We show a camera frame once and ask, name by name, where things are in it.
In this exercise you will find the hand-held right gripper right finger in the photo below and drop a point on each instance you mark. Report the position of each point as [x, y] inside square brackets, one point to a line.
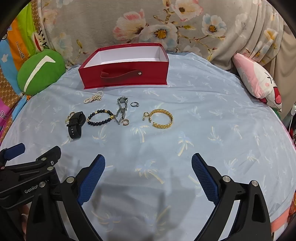
[205, 178]

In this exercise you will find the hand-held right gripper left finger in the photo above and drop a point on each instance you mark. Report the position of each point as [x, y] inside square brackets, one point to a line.
[91, 178]

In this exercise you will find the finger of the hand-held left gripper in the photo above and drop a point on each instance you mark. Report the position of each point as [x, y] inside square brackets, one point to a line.
[13, 150]
[49, 156]

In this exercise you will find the black smartwatch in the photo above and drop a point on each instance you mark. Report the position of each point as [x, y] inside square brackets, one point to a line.
[75, 132]

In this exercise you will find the silver metal wristwatch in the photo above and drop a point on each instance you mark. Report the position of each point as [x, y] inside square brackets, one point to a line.
[121, 100]

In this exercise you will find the light blue palm bed sheet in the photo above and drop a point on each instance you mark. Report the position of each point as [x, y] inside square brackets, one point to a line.
[185, 115]

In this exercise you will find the green round pillow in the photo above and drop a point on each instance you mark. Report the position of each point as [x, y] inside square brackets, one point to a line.
[39, 69]

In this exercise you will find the colourful cartoon cushion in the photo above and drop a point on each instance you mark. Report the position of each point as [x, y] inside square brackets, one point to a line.
[20, 41]

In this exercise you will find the pink cartoon pillow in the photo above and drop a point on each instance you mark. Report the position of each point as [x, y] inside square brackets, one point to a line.
[254, 76]

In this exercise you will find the grey floral blanket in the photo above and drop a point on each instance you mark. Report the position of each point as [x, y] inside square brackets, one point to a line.
[92, 23]

